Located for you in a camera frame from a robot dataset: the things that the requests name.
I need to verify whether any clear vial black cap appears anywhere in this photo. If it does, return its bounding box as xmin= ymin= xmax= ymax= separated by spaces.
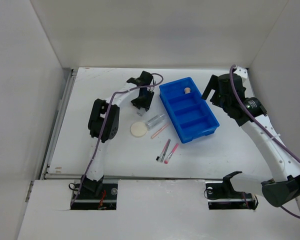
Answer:
xmin=137 ymin=109 xmax=145 ymax=117

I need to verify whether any clear plastic bottle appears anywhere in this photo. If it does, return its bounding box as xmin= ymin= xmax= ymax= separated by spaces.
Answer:
xmin=145 ymin=114 xmax=166 ymax=131

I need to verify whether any beige makeup sponge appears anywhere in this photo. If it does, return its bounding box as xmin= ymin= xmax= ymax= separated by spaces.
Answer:
xmin=184 ymin=87 xmax=191 ymax=94

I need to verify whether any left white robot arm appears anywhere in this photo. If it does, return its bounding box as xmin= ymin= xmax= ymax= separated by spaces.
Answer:
xmin=81 ymin=71 xmax=156 ymax=199

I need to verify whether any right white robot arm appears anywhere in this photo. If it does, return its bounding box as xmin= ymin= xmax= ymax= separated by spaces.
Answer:
xmin=201 ymin=73 xmax=300 ymax=208

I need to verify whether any cream round powder puff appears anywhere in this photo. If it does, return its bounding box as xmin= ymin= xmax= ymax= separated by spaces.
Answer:
xmin=130 ymin=121 xmax=148 ymax=138

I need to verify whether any pink lip pencil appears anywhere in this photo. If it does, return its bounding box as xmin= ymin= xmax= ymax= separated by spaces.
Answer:
xmin=150 ymin=123 xmax=170 ymax=139

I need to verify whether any blue compartment tray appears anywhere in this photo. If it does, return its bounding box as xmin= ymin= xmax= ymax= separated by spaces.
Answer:
xmin=159 ymin=77 xmax=220 ymax=144

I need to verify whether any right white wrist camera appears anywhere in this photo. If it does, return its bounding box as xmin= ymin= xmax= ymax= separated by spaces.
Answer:
xmin=233 ymin=65 xmax=249 ymax=81

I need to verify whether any grey handle makeup brush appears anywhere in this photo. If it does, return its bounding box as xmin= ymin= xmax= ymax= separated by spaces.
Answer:
xmin=156 ymin=139 xmax=171 ymax=162

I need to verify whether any pink handle makeup brush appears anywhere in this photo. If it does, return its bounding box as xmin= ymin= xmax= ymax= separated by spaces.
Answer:
xmin=163 ymin=143 xmax=179 ymax=164

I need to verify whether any left metal rail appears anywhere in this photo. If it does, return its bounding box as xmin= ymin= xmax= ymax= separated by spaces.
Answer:
xmin=37 ymin=68 xmax=78 ymax=180

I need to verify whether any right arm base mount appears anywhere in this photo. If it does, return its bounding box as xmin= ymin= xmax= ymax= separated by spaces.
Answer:
xmin=203 ymin=180 xmax=259 ymax=211

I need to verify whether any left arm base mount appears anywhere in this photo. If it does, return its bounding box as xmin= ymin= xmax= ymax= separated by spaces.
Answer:
xmin=68 ymin=179 xmax=119 ymax=211

